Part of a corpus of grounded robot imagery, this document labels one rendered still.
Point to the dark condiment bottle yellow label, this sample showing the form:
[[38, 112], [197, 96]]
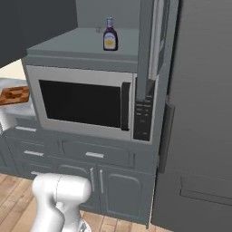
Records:
[[110, 37]]

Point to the grey open wall cabinet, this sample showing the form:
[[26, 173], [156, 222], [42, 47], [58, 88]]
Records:
[[78, 42]]

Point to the grey wall cabinet door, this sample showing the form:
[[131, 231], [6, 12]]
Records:
[[33, 24], [145, 45]]

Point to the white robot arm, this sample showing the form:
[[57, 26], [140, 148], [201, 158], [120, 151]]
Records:
[[51, 199]]

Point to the dark grey fridge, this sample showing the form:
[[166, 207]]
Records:
[[199, 105]]

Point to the silver microwave oven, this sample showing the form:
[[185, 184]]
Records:
[[81, 75]]

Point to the wooden cutting board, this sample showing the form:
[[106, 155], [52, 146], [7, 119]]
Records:
[[13, 95]]

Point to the wide grey drawer front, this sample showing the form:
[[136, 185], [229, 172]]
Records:
[[117, 154]]

